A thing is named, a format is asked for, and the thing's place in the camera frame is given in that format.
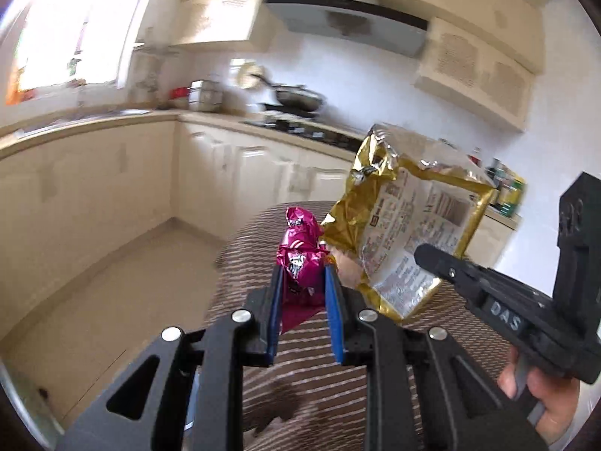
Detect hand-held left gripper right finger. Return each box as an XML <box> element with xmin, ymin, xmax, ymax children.
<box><xmin>323</xmin><ymin>265</ymin><xmax>550</xmax><ymax>451</ymax></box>

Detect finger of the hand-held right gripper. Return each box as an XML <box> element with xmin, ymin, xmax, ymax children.
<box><xmin>413</xmin><ymin>243</ymin><xmax>485</xmax><ymax>293</ymax></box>

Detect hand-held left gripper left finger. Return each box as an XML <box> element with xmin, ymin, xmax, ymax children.
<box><xmin>56</xmin><ymin>265</ymin><xmax>285</xmax><ymax>451</ymax></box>

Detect gold snack bag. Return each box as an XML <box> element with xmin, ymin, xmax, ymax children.
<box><xmin>320</xmin><ymin>123</ymin><xmax>499</xmax><ymax>323</ymax></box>

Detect magenta snack wrapper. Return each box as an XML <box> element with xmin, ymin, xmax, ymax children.
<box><xmin>277</xmin><ymin>205</ymin><xmax>330</xmax><ymax>335</ymax></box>

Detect person's right hand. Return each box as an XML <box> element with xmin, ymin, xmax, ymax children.
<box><xmin>498</xmin><ymin>362</ymin><xmax>584</xmax><ymax>443</ymax></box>

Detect brown polka dot tablecloth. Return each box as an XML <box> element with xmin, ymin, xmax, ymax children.
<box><xmin>204</xmin><ymin>200</ymin><xmax>517</xmax><ymax>451</ymax></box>

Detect row of condiment bottles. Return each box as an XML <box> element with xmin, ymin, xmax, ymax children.
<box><xmin>468</xmin><ymin>147</ymin><xmax>525</xmax><ymax>220</ymax></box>

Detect black gas stove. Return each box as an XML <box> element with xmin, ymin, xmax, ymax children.
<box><xmin>243</xmin><ymin>114</ymin><xmax>365</xmax><ymax>152</ymax></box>

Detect dark wok with lid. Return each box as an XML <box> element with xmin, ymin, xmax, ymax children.
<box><xmin>262</xmin><ymin>82</ymin><xmax>328</xmax><ymax>110</ymax></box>

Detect steel steamer pot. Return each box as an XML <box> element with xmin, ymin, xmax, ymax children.
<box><xmin>188</xmin><ymin>80</ymin><xmax>225</xmax><ymax>114</ymax></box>

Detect cream kitchen base cabinets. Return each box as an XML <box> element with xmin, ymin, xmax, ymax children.
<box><xmin>0</xmin><ymin>107</ymin><xmax>523</xmax><ymax>335</ymax></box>

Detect cream colander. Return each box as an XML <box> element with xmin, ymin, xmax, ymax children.
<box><xmin>236</xmin><ymin>59</ymin><xmax>264</xmax><ymax>91</ymax></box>

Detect steel kitchen sink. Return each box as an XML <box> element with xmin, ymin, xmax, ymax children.
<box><xmin>100</xmin><ymin>108</ymin><xmax>154</xmax><ymax>119</ymax></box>

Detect grey range hood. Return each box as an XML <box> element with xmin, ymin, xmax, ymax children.
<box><xmin>262</xmin><ymin>0</ymin><xmax>431</xmax><ymax>60</ymax></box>

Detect kitchen window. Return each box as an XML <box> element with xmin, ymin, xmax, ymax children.
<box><xmin>5</xmin><ymin>0</ymin><xmax>159</xmax><ymax>106</ymax></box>

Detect cream lattice wall cabinet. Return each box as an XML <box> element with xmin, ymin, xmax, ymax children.
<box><xmin>414</xmin><ymin>16</ymin><xmax>536</xmax><ymax>133</ymax></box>
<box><xmin>170</xmin><ymin>0</ymin><xmax>269</xmax><ymax>48</ymax></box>

